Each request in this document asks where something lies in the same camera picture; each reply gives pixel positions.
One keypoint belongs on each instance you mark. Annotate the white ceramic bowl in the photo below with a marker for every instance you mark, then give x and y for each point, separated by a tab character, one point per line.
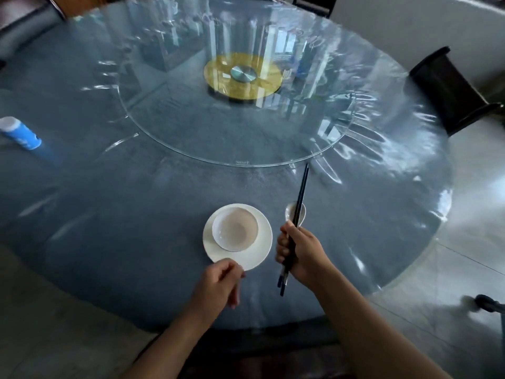
234	228

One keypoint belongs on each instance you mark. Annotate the clear plastic table cover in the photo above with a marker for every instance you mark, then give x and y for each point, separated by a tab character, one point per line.
394	161

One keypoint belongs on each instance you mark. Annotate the white ceramic plate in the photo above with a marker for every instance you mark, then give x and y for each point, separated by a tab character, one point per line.
260	248

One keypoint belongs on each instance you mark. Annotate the person's right hand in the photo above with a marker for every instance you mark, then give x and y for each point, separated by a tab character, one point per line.
309	260

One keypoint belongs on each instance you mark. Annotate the white ceramic spoon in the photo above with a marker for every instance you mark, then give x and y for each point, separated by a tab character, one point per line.
289	212

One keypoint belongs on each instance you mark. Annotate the person's left forearm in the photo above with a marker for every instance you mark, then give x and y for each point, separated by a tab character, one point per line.
169	347

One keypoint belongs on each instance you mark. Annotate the person's right forearm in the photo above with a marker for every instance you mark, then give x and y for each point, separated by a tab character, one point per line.
363	331

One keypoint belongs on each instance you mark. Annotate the gold turntable base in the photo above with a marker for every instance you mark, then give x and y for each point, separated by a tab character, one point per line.
221	80

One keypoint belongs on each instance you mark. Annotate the blue white bottle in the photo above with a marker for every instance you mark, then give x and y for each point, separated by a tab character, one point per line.
21	134

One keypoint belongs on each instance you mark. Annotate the brown wooden cabinet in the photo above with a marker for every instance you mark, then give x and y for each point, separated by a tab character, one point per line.
79	3

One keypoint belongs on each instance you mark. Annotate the glass lazy susan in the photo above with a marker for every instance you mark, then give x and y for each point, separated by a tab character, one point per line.
177	114

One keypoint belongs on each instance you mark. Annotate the round table with blue cloth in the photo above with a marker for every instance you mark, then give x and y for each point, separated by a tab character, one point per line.
118	240

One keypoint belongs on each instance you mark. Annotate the dark wooden chair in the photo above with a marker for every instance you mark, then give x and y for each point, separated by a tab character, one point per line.
315	3
446	86
268	359

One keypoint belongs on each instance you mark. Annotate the person's left hand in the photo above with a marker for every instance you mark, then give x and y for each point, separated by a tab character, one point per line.
217	288

